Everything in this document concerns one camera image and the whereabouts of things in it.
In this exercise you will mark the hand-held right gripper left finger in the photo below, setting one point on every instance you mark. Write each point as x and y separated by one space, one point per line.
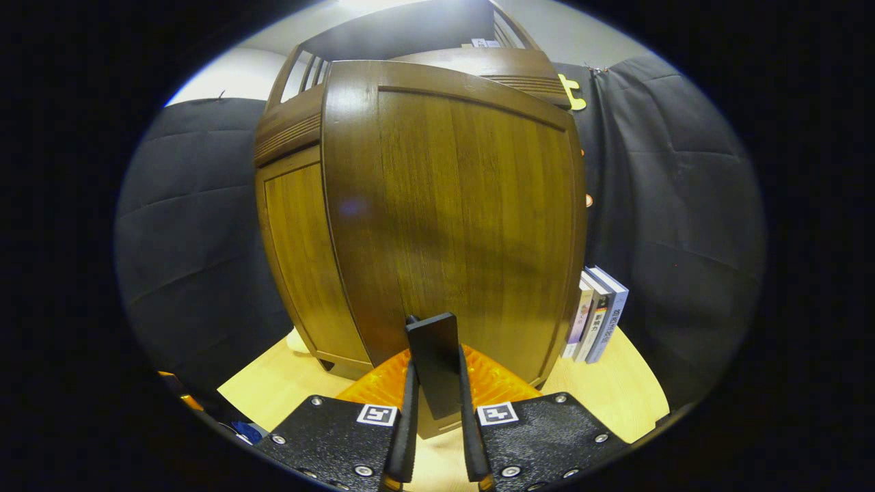
407 437

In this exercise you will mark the small cream object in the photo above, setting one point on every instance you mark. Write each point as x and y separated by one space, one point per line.
299 342

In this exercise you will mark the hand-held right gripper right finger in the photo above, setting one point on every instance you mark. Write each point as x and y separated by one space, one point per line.
472 437

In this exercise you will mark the wooden cabinet drawer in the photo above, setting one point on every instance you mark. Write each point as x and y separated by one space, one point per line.
290 130

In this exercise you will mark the metal cloth clip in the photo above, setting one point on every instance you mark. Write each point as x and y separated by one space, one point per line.
599 70

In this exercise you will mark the black backdrop cloth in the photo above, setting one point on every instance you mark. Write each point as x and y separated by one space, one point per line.
683 205

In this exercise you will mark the blue grey spine book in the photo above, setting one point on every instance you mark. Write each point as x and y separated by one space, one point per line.
612 318

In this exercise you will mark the dark striped spine book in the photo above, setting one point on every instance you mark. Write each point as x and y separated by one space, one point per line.
595 321

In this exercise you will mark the brown wooden shoe cabinet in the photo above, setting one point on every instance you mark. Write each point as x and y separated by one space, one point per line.
410 27

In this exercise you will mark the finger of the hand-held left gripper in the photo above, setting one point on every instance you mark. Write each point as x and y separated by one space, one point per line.
188 398

